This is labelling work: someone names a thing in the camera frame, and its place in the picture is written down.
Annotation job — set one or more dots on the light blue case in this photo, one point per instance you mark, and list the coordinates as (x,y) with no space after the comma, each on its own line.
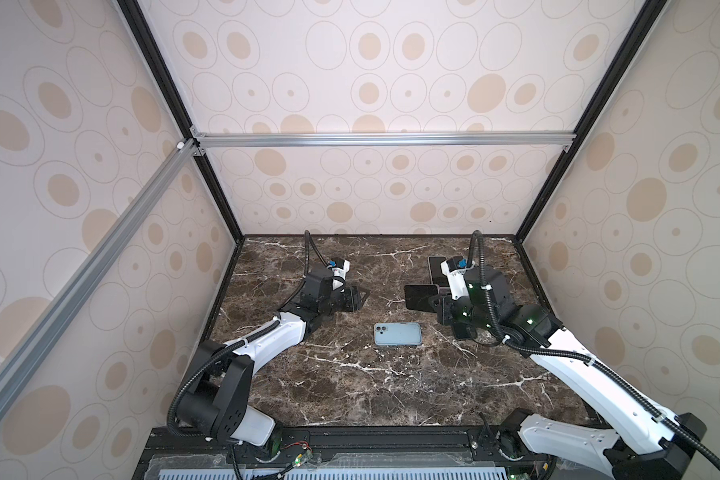
(398,334)

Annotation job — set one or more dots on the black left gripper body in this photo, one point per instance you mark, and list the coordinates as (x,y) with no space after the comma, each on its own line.
(340,302)

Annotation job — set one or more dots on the white-edged phone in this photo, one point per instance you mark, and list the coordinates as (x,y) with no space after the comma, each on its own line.
(436,274)

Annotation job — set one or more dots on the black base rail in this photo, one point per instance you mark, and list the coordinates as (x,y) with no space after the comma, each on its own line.
(377,452)

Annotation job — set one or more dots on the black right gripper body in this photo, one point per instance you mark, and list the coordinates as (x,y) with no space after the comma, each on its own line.
(451,311)

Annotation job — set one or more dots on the diagonal aluminium frame bar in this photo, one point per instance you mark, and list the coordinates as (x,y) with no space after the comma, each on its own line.
(38,342)

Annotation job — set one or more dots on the horizontal aluminium frame bar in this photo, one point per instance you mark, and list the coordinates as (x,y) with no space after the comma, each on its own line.
(401,139)

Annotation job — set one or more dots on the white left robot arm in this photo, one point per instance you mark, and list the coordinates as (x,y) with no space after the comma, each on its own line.
(213,397)

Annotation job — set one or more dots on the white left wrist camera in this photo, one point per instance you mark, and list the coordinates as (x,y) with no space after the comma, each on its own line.
(339,268)

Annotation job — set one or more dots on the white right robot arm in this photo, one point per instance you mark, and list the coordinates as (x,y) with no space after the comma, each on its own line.
(641,439)

